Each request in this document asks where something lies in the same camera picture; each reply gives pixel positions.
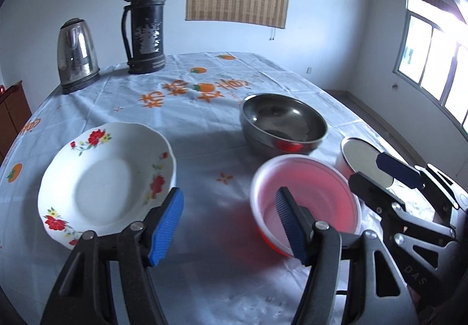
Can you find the stainless steel electric kettle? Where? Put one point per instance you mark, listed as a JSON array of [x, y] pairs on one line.
[[76, 54]]

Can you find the brown wooden sideboard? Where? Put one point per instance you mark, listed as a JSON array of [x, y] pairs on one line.
[[11, 116]]

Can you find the stainless steel bowl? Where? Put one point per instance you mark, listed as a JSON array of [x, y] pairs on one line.
[[281, 116]]

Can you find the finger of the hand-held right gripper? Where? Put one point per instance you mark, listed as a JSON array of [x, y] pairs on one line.
[[398, 167], [376, 193]]

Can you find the worn black thermos flask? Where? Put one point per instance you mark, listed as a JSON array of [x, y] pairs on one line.
[[146, 36]]

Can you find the red plastic bowl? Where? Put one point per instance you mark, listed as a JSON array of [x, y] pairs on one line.
[[329, 193]]

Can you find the printed light blue tablecloth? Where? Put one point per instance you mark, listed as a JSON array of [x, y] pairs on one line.
[[204, 120]]

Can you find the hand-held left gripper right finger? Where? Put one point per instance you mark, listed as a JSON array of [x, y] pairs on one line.
[[289, 222]]

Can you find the red flower white plate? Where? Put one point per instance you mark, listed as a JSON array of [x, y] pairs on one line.
[[102, 186]]

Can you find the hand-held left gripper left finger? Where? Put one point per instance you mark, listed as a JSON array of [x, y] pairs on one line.
[[166, 226]]

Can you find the glass window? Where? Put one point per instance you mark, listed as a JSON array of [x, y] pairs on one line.
[[431, 54]]

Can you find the white enamel cup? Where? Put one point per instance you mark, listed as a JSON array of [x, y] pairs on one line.
[[360, 156]]

